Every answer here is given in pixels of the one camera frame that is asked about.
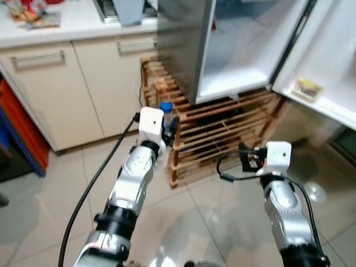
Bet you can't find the clear bottle with blue cap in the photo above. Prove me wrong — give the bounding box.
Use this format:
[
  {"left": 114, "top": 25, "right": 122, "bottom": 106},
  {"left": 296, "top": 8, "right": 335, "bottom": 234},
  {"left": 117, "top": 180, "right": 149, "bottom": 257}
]
[{"left": 155, "top": 100, "right": 174, "bottom": 170}]

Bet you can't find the silver fridge door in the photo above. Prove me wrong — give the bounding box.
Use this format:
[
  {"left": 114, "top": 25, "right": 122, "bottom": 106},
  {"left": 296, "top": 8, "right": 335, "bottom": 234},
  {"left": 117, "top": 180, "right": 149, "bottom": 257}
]
[{"left": 271, "top": 0, "right": 356, "bottom": 130}]

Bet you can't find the silver fridge body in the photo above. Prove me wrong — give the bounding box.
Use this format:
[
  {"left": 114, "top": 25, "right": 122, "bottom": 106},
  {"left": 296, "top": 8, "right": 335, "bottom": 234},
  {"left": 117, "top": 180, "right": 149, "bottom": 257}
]
[{"left": 157, "top": 0, "right": 312, "bottom": 105}]

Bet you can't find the wooden slatted rack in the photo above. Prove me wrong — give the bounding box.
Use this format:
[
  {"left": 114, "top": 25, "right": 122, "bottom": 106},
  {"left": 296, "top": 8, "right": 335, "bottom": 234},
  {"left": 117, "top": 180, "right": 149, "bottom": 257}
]
[{"left": 140, "top": 55, "right": 288, "bottom": 189}]

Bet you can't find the yellow packet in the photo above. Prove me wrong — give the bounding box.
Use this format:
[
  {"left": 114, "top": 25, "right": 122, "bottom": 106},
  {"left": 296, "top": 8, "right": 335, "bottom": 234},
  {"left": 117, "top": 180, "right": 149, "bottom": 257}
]
[{"left": 296, "top": 77, "right": 323, "bottom": 100}]

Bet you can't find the dark floor mat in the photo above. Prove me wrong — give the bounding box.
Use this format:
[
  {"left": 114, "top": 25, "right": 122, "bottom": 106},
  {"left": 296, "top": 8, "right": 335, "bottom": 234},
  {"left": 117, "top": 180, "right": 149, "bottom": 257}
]
[{"left": 333, "top": 130, "right": 356, "bottom": 163}]

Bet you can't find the cream kitchen cabinet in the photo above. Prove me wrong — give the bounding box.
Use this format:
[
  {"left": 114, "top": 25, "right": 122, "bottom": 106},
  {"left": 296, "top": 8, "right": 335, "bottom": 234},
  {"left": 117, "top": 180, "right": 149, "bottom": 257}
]
[{"left": 0, "top": 0, "right": 167, "bottom": 152}]

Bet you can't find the grey plastic container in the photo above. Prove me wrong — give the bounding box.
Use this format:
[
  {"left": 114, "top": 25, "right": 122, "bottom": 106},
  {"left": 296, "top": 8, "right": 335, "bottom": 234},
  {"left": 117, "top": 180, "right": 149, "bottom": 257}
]
[{"left": 113, "top": 0, "right": 147, "bottom": 27}]

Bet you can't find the red and blue crate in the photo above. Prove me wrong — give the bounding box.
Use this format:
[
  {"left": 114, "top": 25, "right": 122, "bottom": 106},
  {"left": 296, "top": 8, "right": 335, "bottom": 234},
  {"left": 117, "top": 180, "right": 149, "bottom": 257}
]
[{"left": 0, "top": 75, "right": 51, "bottom": 179}]

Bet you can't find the colourful snack packet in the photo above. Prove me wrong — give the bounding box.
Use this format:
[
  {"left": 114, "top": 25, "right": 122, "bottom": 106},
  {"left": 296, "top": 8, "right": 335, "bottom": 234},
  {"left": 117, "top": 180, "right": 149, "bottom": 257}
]
[{"left": 3, "top": 0, "right": 61, "bottom": 29}]

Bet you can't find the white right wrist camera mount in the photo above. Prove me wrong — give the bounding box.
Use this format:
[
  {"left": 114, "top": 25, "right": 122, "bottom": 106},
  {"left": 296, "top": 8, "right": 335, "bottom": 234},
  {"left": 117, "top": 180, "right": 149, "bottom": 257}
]
[{"left": 265, "top": 141, "right": 293, "bottom": 175}]

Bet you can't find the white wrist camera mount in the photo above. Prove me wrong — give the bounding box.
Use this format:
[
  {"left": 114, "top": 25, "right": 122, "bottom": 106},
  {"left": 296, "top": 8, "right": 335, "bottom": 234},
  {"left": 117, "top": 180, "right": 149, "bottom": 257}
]
[
  {"left": 137, "top": 107, "right": 166, "bottom": 147},
  {"left": 265, "top": 141, "right": 293, "bottom": 175}
]

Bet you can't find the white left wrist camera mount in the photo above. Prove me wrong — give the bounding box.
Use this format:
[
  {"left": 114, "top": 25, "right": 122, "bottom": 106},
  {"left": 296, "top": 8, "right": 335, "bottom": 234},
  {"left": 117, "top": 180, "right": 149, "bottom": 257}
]
[{"left": 137, "top": 107, "right": 166, "bottom": 147}]

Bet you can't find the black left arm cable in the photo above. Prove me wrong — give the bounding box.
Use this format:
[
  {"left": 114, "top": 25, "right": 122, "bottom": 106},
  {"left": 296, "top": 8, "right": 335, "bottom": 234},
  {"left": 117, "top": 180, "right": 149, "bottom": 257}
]
[{"left": 57, "top": 113, "right": 141, "bottom": 267}]

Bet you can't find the long metal cabinet handle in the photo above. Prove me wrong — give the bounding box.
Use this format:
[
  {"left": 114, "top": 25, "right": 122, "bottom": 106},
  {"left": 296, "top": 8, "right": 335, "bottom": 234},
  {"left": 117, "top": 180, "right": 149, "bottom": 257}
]
[
  {"left": 116, "top": 37, "right": 160, "bottom": 54},
  {"left": 11, "top": 51, "right": 66, "bottom": 69}
]

